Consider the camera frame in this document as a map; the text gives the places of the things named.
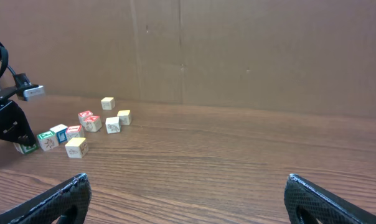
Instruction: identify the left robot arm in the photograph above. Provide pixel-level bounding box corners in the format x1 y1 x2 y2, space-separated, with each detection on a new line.
0 42 37 146

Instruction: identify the red block with circle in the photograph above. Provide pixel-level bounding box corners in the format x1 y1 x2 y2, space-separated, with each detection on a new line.
78 110 93 126

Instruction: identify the green letter block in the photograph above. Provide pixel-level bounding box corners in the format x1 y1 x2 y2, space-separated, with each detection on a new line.
37 131 59 151

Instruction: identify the yellow block far top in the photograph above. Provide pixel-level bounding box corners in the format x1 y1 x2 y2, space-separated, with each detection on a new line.
101 97 115 110

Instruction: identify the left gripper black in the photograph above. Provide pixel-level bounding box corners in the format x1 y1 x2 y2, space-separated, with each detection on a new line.
0 86 36 146

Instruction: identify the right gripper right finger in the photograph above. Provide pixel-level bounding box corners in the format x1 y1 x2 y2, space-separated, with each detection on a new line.
284 174 376 224

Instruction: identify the red block letter M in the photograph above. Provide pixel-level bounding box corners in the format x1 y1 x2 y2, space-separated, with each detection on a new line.
84 116 102 132

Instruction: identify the cardboard back wall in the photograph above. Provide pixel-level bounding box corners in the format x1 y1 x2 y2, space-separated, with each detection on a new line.
0 0 376 118

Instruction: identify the white block green side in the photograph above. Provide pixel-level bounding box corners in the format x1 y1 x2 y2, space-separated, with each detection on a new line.
14 143 39 154

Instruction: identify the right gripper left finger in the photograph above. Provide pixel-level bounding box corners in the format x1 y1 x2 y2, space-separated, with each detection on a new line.
0 173 92 224

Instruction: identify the yellow block upper right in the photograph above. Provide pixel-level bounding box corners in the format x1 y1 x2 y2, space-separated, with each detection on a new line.
117 110 132 126

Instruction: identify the white block with blue side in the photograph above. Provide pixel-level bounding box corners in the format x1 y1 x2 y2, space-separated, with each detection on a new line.
50 124 68 144

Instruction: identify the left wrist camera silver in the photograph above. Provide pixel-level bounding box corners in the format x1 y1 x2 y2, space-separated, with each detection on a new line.
13 73 45 101

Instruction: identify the yellow block letter B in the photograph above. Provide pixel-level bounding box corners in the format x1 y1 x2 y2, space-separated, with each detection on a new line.
65 137 89 159

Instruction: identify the yellow block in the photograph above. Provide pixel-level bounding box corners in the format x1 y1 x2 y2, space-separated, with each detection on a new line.
117 110 132 126
101 97 115 110

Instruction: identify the white block right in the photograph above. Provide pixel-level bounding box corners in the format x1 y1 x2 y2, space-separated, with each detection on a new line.
105 116 121 134

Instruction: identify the red block letter I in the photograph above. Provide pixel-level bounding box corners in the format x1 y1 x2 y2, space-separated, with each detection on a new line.
65 124 85 141

